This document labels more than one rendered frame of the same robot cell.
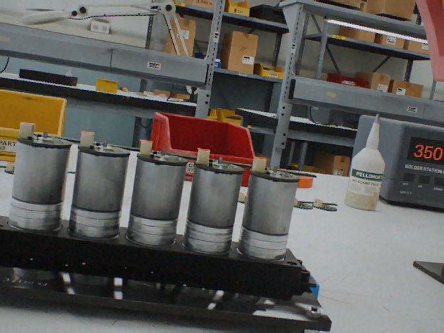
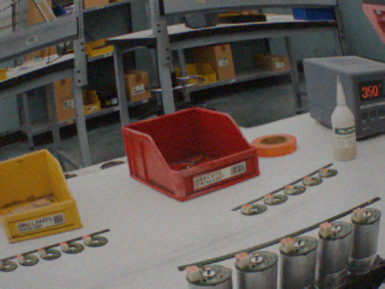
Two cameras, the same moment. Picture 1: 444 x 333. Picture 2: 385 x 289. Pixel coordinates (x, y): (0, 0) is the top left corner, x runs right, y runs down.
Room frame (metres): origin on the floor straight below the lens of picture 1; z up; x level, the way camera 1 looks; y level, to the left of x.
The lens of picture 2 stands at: (-0.02, 0.13, 0.96)
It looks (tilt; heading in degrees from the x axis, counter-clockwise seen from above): 15 degrees down; 350
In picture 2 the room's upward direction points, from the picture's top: 8 degrees counter-clockwise
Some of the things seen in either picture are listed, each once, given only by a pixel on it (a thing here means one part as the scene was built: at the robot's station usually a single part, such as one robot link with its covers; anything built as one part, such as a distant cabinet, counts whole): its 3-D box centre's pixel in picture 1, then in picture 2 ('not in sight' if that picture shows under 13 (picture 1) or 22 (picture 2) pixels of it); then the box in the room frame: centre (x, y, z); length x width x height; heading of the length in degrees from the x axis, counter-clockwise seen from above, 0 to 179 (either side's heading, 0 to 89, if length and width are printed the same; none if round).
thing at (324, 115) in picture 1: (326, 115); (201, 19); (3.00, -0.53, 0.80); 0.15 x 0.12 x 0.10; 37
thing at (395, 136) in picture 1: (414, 162); (357, 94); (0.67, -0.24, 0.80); 0.15 x 0.12 x 0.10; 5
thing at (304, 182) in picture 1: (289, 178); (274, 144); (0.65, -0.08, 0.76); 0.06 x 0.06 x 0.01
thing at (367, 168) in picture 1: (369, 160); (342, 116); (0.56, -0.15, 0.80); 0.03 x 0.03 x 0.10
